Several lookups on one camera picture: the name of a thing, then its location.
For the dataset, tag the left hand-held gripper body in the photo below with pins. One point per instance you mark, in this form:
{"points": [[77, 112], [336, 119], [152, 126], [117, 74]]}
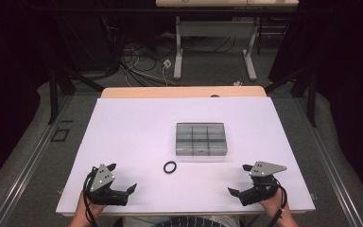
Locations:
{"points": [[102, 179]]}

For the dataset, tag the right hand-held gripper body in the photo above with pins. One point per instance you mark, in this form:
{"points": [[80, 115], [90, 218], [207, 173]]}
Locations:
{"points": [[261, 189]]}

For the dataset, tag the clear grey compartment box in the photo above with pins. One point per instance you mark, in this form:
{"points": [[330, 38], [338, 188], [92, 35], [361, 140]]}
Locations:
{"points": [[200, 139]]}

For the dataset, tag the person's right hand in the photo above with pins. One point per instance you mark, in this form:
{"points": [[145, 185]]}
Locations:
{"points": [[275, 206]]}

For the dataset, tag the person's left hand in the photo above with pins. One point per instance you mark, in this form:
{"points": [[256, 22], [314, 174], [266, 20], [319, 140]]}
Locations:
{"points": [[86, 209]]}

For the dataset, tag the white table sheet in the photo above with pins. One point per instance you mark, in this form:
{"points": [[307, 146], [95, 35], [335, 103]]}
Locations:
{"points": [[132, 132]]}

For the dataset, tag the person's striped clothing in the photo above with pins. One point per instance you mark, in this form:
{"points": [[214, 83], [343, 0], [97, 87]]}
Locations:
{"points": [[186, 222]]}

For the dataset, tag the small white plug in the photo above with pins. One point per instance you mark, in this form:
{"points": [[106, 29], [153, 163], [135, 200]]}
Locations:
{"points": [[237, 83]]}

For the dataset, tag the black metal stand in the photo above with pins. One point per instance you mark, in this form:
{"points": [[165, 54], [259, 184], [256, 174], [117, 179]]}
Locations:
{"points": [[53, 94], [311, 97]]}

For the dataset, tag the light wooden table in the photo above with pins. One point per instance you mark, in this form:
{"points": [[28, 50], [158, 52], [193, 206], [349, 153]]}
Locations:
{"points": [[170, 92]]}

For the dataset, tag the white power adapter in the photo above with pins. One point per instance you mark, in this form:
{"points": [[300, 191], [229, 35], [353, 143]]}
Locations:
{"points": [[167, 63]]}

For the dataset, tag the dark curtain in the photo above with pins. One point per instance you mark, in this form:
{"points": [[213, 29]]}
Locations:
{"points": [[3, 94], [349, 78]]}

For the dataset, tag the white framed desk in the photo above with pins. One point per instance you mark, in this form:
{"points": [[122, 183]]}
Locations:
{"points": [[178, 47]]}

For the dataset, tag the metal floor rail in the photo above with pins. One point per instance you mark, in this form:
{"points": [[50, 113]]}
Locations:
{"points": [[25, 170], [331, 170]]}

